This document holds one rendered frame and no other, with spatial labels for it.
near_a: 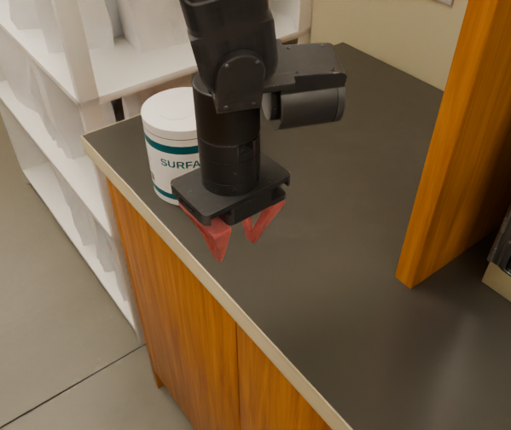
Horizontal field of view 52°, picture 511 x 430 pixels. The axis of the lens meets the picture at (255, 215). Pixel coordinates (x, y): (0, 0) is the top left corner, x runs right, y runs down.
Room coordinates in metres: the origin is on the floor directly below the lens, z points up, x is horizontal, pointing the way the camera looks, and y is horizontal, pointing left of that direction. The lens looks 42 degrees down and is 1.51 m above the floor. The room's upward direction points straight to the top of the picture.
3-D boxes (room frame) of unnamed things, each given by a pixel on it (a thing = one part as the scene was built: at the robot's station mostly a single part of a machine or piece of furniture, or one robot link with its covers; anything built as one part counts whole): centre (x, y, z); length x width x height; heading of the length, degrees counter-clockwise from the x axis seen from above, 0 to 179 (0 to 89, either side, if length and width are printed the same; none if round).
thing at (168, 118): (0.71, 0.11, 1.02); 0.13 x 0.13 x 0.15
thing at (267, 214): (0.41, 0.02, 1.14); 0.07 x 0.07 x 0.09; 37
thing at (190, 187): (0.40, 0.02, 1.21); 0.10 x 0.07 x 0.07; 127
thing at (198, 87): (0.40, 0.02, 1.27); 0.07 x 0.06 x 0.07; 104
